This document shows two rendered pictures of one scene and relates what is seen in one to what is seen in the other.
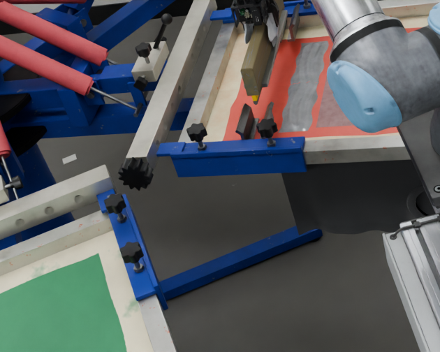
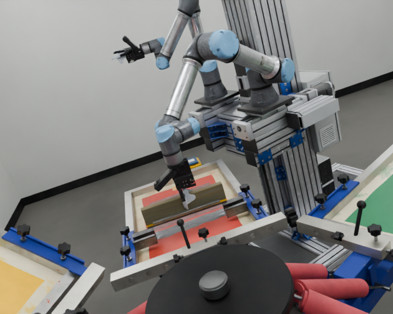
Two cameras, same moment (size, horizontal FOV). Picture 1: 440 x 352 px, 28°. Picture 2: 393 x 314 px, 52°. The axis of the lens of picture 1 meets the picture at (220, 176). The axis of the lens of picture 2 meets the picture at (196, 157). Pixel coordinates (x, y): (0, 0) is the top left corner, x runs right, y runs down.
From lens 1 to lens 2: 2.69 m
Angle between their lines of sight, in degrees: 97
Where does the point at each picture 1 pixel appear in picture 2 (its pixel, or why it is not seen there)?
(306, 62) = (173, 229)
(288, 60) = (169, 238)
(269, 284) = not seen: outside the picture
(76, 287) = (370, 214)
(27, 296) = not seen: outside the picture
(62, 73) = not seen: hidden behind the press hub
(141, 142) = (272, 218)
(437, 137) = (274, 96)
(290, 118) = (219, 213)
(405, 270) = (312, 110)
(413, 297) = (320, 106)
